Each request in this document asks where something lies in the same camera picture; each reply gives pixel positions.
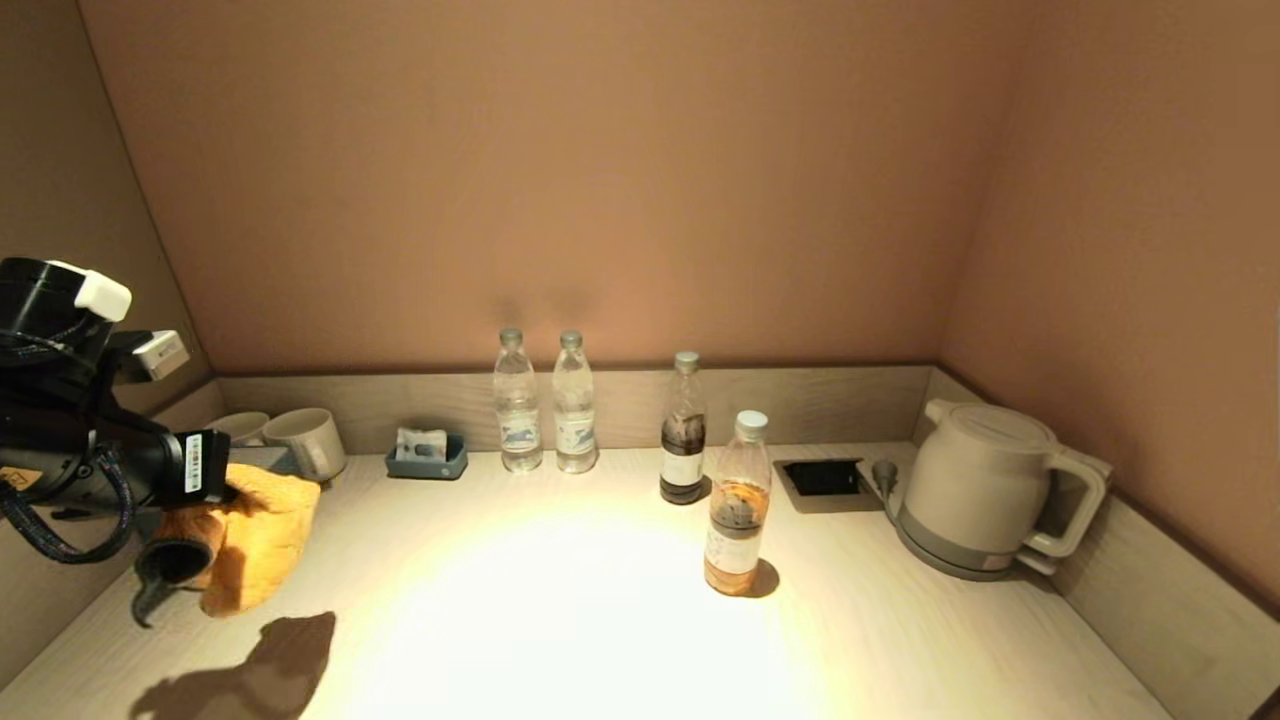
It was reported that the grey kettle plug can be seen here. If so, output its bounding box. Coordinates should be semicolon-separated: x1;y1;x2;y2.
868;458;901;519

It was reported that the amber tea bottle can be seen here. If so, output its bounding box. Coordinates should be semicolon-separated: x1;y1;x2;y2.
703;410;772;597

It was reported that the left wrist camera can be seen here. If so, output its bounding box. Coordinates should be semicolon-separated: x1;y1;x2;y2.
0;258;191;386

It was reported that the orange microfibre cloth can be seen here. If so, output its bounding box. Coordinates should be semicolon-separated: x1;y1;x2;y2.
133;463;322;629

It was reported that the white ceramic mug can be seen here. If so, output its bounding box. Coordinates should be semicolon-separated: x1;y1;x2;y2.
213;411;271;448
263;408;348;488

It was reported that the small blue tray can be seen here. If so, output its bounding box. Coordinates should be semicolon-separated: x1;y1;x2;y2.
385;434;468;481

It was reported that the dark tea bottle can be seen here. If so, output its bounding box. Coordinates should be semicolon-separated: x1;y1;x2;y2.
658;351;707;505

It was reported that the grey kettle base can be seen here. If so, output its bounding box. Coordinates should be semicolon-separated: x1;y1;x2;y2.
893;505;1059;582

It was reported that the braided left arm cable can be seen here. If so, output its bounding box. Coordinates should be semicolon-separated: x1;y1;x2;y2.
0;445;137;564

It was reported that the recessed black power socket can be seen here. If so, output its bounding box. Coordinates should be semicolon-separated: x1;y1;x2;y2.
772;458;883;514

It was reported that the grey tissue box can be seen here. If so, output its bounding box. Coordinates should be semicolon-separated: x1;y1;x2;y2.
225;446;303;483

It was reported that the white sachet packet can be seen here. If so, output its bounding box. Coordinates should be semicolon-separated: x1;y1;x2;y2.
395;428;448;463

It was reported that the clear water bottle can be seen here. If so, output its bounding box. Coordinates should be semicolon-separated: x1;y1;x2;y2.
493;329;544;473
552;331;599;474

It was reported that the cream electric kettle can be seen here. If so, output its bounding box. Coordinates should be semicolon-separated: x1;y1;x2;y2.
900;398;1109;561

